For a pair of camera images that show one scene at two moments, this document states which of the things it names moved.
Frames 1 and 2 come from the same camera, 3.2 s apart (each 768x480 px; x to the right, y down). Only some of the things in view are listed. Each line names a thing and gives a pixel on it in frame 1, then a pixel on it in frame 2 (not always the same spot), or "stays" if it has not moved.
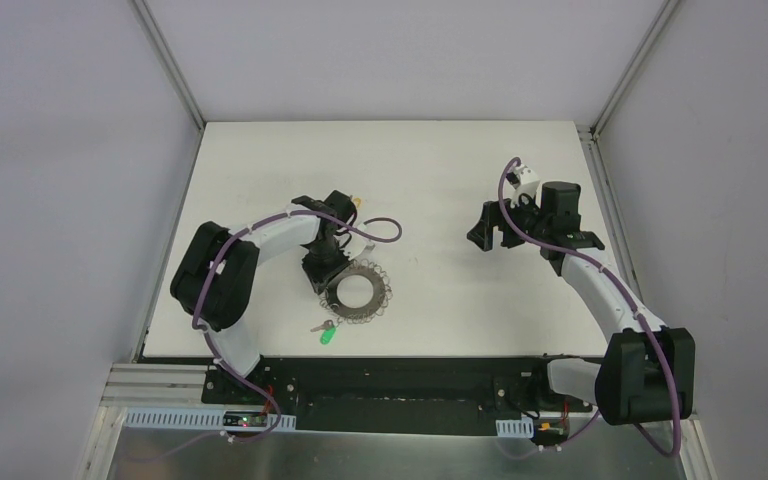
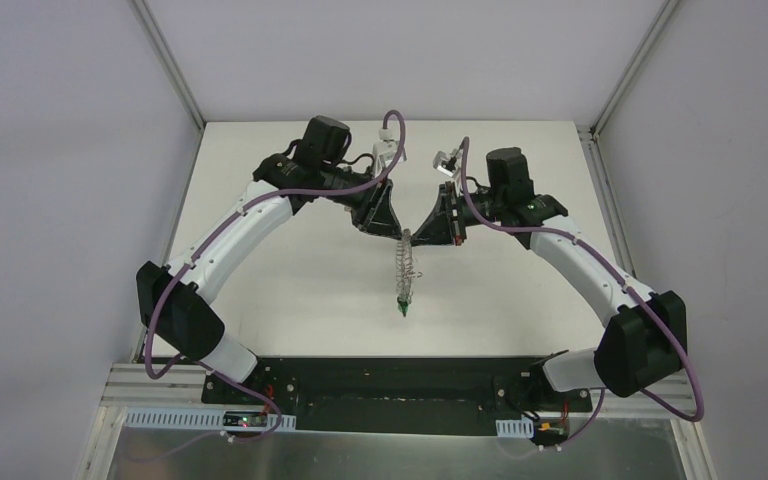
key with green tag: (329, 330) -> (403, 302)
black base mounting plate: (343, 396) stays
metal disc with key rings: (381, 296) -> (405, 269)
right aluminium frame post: (664, 13) stays
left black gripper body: (321, 273) -> (369, 201)
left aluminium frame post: (179, 79) stays
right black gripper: (498, 232) -> (454, 214)
